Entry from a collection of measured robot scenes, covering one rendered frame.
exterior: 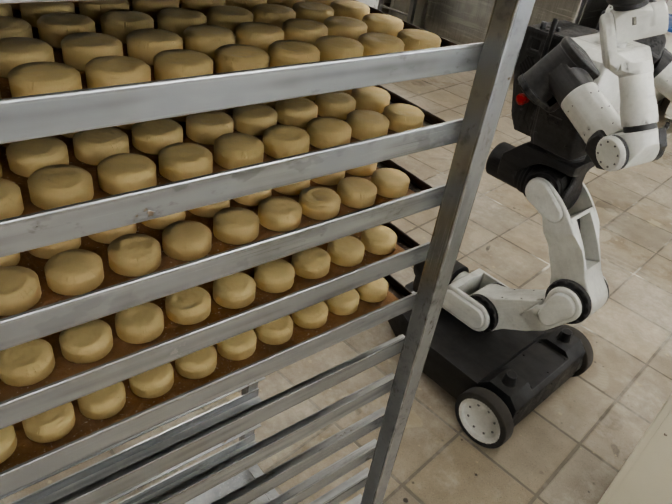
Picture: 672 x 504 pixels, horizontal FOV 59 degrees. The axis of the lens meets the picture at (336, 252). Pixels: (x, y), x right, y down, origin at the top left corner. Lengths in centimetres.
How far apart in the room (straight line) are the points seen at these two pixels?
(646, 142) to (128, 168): 111
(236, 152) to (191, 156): 4
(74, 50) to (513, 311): 174
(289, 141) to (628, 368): 222
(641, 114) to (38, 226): 119
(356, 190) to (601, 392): 191
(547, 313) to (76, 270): 158
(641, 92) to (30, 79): 118
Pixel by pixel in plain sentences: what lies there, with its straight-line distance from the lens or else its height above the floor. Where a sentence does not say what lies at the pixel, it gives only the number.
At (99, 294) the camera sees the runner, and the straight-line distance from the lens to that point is 56.
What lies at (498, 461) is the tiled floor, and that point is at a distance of 212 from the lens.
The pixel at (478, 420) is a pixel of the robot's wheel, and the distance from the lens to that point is 208.
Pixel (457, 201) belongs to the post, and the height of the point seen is 124.
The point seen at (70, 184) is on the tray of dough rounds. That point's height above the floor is 133.
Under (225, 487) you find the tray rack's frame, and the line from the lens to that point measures 172.
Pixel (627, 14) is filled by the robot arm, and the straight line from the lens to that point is 141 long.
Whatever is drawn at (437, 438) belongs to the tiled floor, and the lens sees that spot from 210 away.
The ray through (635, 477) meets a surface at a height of 30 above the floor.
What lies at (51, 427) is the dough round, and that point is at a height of 106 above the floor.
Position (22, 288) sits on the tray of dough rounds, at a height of 124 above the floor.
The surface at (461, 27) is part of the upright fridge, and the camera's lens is 573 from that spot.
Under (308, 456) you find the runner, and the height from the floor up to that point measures 80.
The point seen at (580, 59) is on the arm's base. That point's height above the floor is 124.
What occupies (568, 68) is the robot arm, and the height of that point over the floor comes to 121.
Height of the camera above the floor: 160
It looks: 35 degrees down
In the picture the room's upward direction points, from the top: 9 degrees clockwise
